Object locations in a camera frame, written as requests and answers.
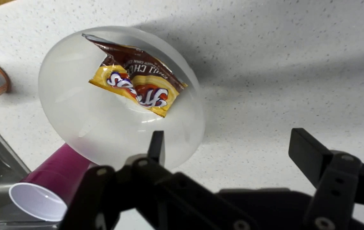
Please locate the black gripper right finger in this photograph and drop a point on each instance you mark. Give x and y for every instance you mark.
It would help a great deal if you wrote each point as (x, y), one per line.
(339, 182)

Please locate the pink plastic cup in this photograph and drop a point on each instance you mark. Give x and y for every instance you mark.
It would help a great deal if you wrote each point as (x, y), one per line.
(58, 174)

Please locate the yellow snack pack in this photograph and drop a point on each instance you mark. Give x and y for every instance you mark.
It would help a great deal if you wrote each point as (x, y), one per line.
(141, 83)

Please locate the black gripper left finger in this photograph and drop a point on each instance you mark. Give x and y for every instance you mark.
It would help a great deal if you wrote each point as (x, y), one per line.
(147, 199)

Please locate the translucent plastic bowl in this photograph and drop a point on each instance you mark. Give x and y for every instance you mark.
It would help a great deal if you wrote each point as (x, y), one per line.
(87, 110)

